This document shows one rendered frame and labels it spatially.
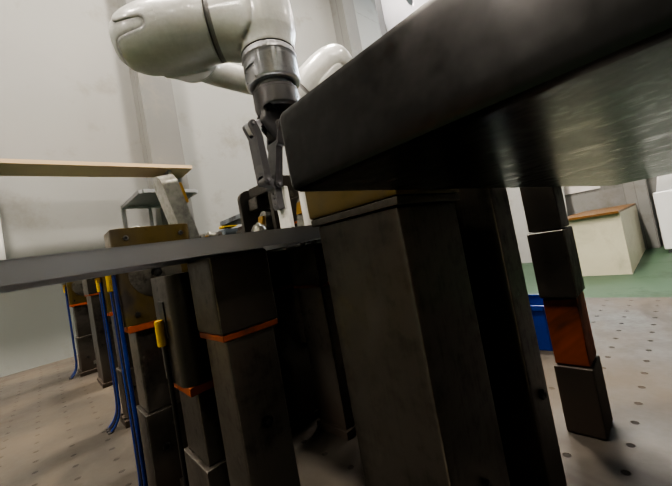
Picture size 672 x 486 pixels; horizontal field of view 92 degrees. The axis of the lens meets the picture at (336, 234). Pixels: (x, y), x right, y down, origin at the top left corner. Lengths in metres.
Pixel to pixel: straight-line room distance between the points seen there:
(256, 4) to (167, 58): 0.16
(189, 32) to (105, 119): 3.41
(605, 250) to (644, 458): 4.81
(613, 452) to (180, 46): 0.77
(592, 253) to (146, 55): 5.15
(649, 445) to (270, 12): 0.74
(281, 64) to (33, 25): 3.86
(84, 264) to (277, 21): 0.47
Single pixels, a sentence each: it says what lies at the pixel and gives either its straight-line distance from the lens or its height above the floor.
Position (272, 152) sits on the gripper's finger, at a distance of 0.53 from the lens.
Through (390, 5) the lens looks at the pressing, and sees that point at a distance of 0.37.
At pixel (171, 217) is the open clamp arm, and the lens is 0.50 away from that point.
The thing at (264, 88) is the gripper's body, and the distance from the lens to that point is 0.56.
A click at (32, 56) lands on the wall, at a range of 4.18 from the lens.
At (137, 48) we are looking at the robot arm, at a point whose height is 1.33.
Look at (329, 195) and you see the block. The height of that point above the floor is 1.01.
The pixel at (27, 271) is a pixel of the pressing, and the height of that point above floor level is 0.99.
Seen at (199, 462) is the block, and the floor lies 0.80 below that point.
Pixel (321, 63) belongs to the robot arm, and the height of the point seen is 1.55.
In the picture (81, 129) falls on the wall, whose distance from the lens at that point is 3.92.
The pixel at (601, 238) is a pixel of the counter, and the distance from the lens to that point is 5.27.
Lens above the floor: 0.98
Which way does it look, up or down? 2 degrees up
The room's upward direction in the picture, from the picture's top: 10 degrees counter-clockwise
